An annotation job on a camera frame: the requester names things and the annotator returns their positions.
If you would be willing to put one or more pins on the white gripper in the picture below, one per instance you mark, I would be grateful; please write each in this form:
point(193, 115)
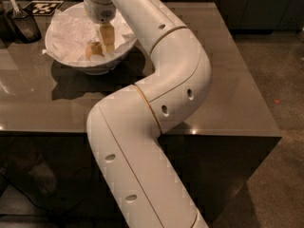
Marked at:
point(97, 11)

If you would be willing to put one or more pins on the yellow apple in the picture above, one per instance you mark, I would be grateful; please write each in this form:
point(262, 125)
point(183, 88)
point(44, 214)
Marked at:
point(94, 48)

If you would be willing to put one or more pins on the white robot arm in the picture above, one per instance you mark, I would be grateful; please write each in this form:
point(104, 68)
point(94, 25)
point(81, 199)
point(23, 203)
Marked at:
point(123, 128)

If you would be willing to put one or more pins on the white ceramic bowl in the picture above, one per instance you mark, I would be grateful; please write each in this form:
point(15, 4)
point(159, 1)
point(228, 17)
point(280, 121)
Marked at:
point(79, 65)

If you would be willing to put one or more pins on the white paper towel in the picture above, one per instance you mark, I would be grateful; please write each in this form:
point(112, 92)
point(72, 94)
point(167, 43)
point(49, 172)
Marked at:
point(69, 32)

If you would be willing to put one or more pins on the black white fiducial marker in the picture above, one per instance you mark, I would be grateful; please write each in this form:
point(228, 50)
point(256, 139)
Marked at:
point(43, 8)

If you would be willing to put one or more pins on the black cup with utensil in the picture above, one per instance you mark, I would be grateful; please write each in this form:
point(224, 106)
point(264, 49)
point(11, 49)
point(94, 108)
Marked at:
point(24, 24)

